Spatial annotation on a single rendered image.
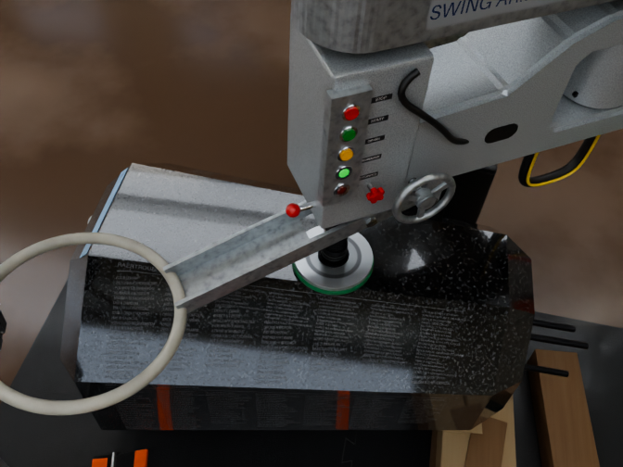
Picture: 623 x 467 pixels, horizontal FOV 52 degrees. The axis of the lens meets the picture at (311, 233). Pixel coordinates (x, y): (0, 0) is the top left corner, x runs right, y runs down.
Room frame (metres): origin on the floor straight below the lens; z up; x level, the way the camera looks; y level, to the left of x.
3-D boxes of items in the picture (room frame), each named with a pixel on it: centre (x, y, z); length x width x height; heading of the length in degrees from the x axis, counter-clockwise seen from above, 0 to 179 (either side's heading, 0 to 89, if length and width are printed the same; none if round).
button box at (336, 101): (0.89, -0.05, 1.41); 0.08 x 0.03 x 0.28; 115
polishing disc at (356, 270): (1.02, -0.06, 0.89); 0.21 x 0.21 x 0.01
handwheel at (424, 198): (0.96, -0.22, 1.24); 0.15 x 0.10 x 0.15; 115
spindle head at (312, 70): (1.05, -0.14, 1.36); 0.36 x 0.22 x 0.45; 115
